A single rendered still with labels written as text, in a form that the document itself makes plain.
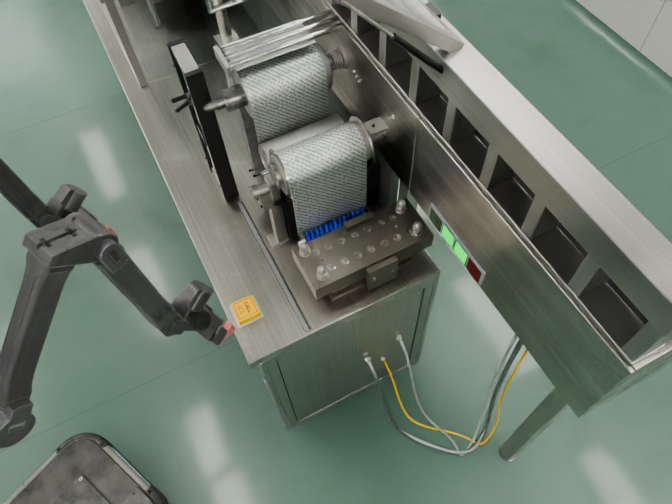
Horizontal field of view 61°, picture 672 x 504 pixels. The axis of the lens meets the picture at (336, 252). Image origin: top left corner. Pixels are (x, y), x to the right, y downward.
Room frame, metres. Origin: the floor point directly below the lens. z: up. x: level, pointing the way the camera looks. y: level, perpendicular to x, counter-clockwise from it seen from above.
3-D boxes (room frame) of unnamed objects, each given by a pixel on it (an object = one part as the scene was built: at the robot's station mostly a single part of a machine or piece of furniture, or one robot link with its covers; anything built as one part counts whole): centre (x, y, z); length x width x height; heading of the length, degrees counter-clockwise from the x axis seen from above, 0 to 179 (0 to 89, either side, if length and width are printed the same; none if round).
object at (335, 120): (1.18, 0.07, 1.17); 0.26 x 0.12 x 0.12; 114
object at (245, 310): (0.78, 0.29, 0.91); 0.07 x 0.07 x 0.02; 24
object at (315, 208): (1.01, 0.00, 1.11); 0.23 x 0.01 x 0.18; 114
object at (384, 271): (0.84, -0.13, 0.96); 0.10 x 0.03 x 0.11; 114
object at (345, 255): (0.92, -0.08, 1.00); 0.40 x 0.16 x 0.06; 114
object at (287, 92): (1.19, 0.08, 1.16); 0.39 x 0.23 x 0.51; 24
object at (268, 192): (1.03, 0.19, 1.05); 0.06 x 0.05 x 0.31; 114
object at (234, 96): (1.24, 0.26, 1.33); 0.06 x 0.06 x 0.06; 24
